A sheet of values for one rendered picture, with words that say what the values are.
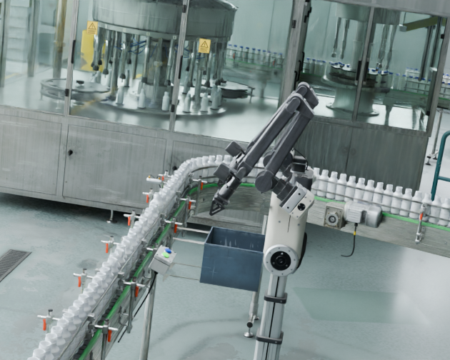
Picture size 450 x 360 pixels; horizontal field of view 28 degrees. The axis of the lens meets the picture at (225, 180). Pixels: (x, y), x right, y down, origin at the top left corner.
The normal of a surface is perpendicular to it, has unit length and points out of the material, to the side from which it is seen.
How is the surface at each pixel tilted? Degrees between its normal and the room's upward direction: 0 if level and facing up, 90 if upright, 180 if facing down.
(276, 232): 101
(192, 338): 0
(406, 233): 90
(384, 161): 90
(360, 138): 90
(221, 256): 90
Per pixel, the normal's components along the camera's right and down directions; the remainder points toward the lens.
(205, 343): 0.13, -0.96
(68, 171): -0.12, 0.23
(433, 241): -0.42, 0.17
